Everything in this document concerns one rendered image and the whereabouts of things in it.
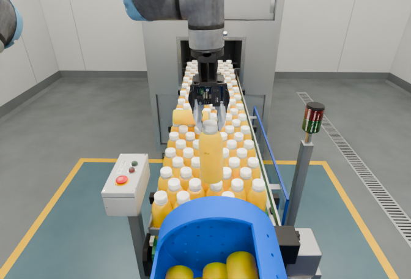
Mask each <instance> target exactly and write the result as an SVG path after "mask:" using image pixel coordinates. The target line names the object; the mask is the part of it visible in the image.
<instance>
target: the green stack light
mask: <svg viewBox="0 0 411 279"><path fill-rule="evenodd" d="M321 123H322V120H321V121H310V120H308V119H306V118H305V117H303V123H302V129H303V130H304V131H305V132H308V133H318V132H319V131H320V127H321Z"/></svg>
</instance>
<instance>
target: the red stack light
mask: <svg viewBox="0 0 411 279"><path fill-rule="evenodd" d="M324 111H325V109H324V110H322V111H314V110H311V109H309V108H307V106H306V108H305V113H304V117H305V118H306V119H308V120H310V121H321V120H322V119H323V116H324Z"/></svg>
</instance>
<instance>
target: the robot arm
mask: <svg viewBox="0 0 411 279"><path fill-rule="evenodd" d="M123 3H124V6H125V11H126V13H127V15H128V16H129V17H130V18H131V19H132V20H135V21H148V22H151V21H158V20H188V39H189V47H190V48H191V57H193V58H197V59H198V73H195V75H193V78H192V84H191V85H190V91H189V95H188V102H189V104H190V106H191V109H192V115H193V118H194V121H195V124H196V126H197V128H198V129H199V131H200V132H202V117H203V113H202V110H203V109H204V105H211V104H212V106H214V107H215V109H216V110H217V119H218V122H217V125H218V131H219V132H220V131H221V129H222V128H223V125H224V123H225V120H226V115H227V108H228V105H229V101H230V95H229V90H228V84H227V83H224V75H223V74H221V72H217V70H218V57H221V56H223V55H224V48H223V47H224V37H225V36H227V35H228V33H227V32H226V31H224V0H123ZM22 31H23V18H22V16H21V13H20V11H19V10H18V9H17V8H16V7H15V6H14V5H13V3H12V2H11V0H0V53H2V52H3V51H4V49H6V48H9V47H11V46H12V45H13V44H15V42H14V40H18V39H19V38H20V36H21V33H22Z"/></svg>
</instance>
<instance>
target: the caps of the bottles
mask: <svg viewBox="0 0 411 279"><path fill-rule="evenodd" d="M192 63H194V64H192ZM195 63H196V64H195ZM221 63H223V64H221ZM230 63H231V60H227V61H226V62H223V60H218V70H219V72H221V73H224V74H223V75H224V78H225V81H224V83H226V82H227V81H231V78H235V75H234V74H231V75H229V74H230V73H234V69H229V68H232V64H230ZM187 65H191V67H189V66H188V67H186V69H187V70H190V72H191V73H194V74H190V72H185V75H189V77H184V78H183V80H184V81H187V82H188V84H192V80H190V78H193V75H195V73H198V72H196V70H198V67H197V65H198V62H197V60H192V62H187ZM224 65H227V67H223V66H224ZM191 68H195V69H191ZM219 68H223V69H219ZM228 69H229V70H228ZM225 70H228V72H225ZM228 75H229V77H225V76H228ZM188 84H187V83H183V84H182V87H183V88H186V89H187V91H188V92H189V91H190V87H188ZM235 84H237V81H236V80H232V81H231V83H228V88H232V91H229V95H230V96H232V95H234V92H238V91H239V88H238V87H232V85H235ZM180 94H181V95H185V99H186V100H188V94H187V92H186V91H180ZM185 99H178V104H183V108H184V109H190V110H191V106H190V104H189V103H185ZM240 99H241V95H238V94H236V95H234V99H230V101H229V105H228V108H227V110H228V109H230V106H231V105H234V104H235V103H236V100H240ZM230 104H231V105H230ZM210 109H213V110H214V109H215V107H214V106H212V104H211V105H210V108H204V109H203V110H204V111H207V112H208V113H210ZM238 109H239V110H241V109H243V104H242V103H237V104H236V108H231V109H230V114H229V113H227V115H226V120H231V119H232V114H237V113H238ZM245 119H246V114H243V113H241V114H239V115H238V119H233V120H232V125H233V126H239V125H240V120H245ZM173 125H174V126H179V132H181V133H185V132H187V131H188V127H187V126H186V125H175V124H173ZM233 126H231V125H227V126H226V127H225V131H226V132H227V133H232V132H234V127H233ZM194 131H195V132H196V133H201V132H200V131H199V129H198V128H197V126H195V127H194ZM249 131H250V127H249V126H247V125H243V126H241V132H242V133H240V132H236V133H234V139H235V140H242V139H243V133H248V132H249ZM227 133H225V132H220V134H221V136H222V139H223V140H226V139H227V136H228V135H227ZM169 137H170V139H171V140H177V139H178V138H179V134H178V133H177V132H171V133H170V134H169ZM185 137H186V139H187V140H193V139H194V138H195V134H194V133H193V132H188V133H186V134H185ZM235 140H233V139H230V140H228V141H227V147H228V148H235V147H236V145H237V142H236V141H235ZM198 143H199V140H198V139H196V140H194V141H193V147H195V148H199V145H198ZM185 145H186V142H185V140H184V139H179V140H177V141H176V146H177V147H178V148H183V147H185ZM253 146H254V142H253V141H252V140H249V139H248V140H245V141H244V147H245V148H249V149H250V148H252V147H253ZM245 148H238V149H237V155H238V156H239V157H246V155H247V150H246V149H245ZM165 153H166V156H168V157H173V156H175V154H176V150H175V149H174V148H173V147H169V148H167V149H166V150H165ZM183 154H184V156H186V157H191V156H192V155H193V149H192V148H190V147H187V148H185V149H184V150H183ZM228 155H229V149H227V148H223V157H227V156H228Z"/></svg>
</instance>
